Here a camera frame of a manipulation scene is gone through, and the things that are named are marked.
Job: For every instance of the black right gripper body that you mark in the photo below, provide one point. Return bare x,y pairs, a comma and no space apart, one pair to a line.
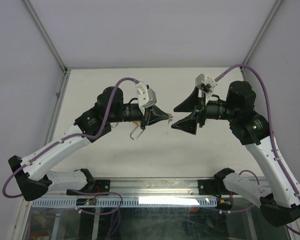
201,108

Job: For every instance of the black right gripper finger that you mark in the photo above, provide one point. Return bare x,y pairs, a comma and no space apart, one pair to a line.
188,105
187,124

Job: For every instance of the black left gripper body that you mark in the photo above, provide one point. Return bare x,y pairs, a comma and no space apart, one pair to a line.
146,120

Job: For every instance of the long-shackle brass padlock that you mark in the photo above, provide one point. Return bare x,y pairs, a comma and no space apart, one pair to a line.
137,131

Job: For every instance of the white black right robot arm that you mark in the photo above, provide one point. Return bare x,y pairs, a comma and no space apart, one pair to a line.
280,203

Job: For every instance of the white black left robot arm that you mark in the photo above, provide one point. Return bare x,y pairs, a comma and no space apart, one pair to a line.
34,174

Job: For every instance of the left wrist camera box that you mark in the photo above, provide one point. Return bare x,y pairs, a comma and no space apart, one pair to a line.
145,95

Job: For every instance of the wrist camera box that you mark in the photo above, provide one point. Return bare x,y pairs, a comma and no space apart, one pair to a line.
206,84
145,95

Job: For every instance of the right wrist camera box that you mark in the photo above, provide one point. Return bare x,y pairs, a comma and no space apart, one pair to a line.
206,84

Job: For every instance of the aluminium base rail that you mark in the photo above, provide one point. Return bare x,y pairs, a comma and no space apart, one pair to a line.
182,187

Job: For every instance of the slotted cable duct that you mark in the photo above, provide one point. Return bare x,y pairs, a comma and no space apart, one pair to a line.
126,202

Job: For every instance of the aluminium frame post right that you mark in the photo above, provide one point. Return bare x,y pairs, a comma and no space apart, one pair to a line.
263,30

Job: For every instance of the aluminium frame post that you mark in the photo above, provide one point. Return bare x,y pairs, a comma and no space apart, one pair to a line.
263,30
28,6

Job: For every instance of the aluminium frame post left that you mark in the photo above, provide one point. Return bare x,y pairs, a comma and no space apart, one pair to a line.
28,6

